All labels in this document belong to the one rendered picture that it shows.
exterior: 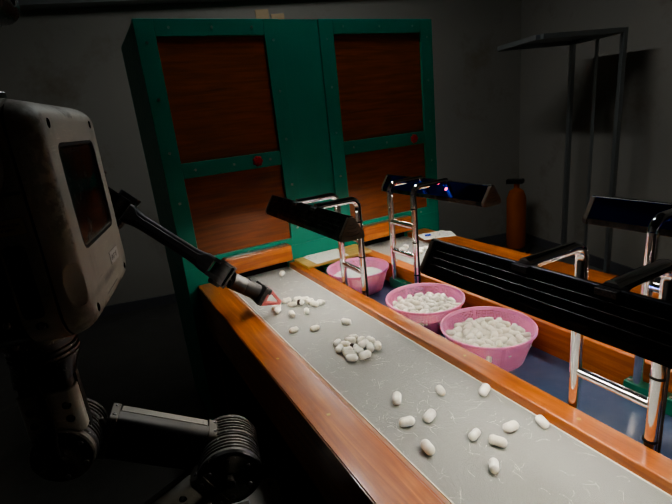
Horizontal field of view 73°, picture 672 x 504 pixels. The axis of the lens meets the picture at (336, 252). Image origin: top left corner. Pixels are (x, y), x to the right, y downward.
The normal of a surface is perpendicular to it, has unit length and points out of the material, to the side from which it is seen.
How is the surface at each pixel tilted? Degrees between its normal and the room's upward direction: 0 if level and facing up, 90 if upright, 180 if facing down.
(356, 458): 0
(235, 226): 90
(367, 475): 0
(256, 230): 90
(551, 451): 0
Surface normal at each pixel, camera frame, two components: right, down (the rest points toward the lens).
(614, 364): -0.87, 0.22
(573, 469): -0.10, -0.95
